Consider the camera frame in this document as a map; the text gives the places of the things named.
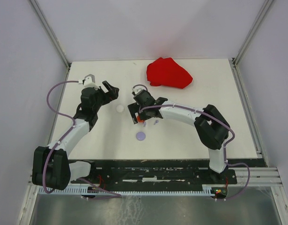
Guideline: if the orange earbud charging case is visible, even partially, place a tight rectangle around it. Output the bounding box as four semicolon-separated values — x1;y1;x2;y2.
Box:
137;115;144;123

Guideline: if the aluminium frame rail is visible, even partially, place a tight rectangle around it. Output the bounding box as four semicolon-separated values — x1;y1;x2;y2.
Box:
28;166;282;186

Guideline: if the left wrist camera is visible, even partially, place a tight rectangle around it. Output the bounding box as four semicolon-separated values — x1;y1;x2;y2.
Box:
78;74;99;89

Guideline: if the white earbud charging case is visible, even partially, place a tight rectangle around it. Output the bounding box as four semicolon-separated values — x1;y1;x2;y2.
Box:
116;105;125;113

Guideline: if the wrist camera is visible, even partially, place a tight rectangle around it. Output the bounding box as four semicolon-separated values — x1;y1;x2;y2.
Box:
132;86;146;96
78;74;99;89

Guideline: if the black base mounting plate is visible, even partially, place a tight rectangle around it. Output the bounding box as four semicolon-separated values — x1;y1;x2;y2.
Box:
84;159;237;192

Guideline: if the left aluminium frame post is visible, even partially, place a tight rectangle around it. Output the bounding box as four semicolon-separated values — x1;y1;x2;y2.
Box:
29;0;71;69

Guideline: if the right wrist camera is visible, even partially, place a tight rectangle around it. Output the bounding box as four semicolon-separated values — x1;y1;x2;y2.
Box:
132;86;146;96

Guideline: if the white cable duct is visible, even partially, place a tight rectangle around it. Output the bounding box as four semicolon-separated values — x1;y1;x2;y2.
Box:
37;184;217;195

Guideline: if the red cloth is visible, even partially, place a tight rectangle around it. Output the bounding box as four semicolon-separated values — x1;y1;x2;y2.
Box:
146;58;193;89

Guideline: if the purple earbud charging case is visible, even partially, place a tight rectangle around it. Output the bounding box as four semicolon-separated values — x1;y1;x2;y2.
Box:
136;132;146;141

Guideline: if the aluminium frame post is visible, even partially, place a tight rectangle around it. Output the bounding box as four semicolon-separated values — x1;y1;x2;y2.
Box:
231;0;275;67
29;0;71;69

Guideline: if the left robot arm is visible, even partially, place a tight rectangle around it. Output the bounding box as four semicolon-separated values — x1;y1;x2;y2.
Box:
32;77;119;194

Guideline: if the right aluminium frame post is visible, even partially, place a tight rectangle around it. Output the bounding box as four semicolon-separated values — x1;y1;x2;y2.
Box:
231;0;275;67

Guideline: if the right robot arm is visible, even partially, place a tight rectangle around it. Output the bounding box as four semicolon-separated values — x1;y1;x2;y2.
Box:
128;90;234;183

